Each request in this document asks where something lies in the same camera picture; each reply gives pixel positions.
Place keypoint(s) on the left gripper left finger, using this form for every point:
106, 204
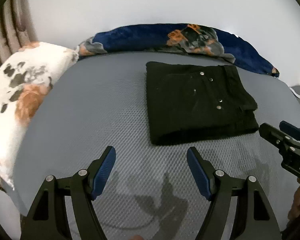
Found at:
47, 217

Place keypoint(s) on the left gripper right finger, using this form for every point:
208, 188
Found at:
254, 217

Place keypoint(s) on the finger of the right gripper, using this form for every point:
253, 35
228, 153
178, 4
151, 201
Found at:
273, 135
290, 130

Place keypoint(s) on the black pants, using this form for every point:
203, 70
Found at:
188, 103

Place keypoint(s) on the grey mesh mattress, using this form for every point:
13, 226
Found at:
151, 192

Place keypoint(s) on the blue floral blanket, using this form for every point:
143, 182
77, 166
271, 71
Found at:
179, 38

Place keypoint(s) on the beige curtain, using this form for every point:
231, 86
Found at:
16, 27

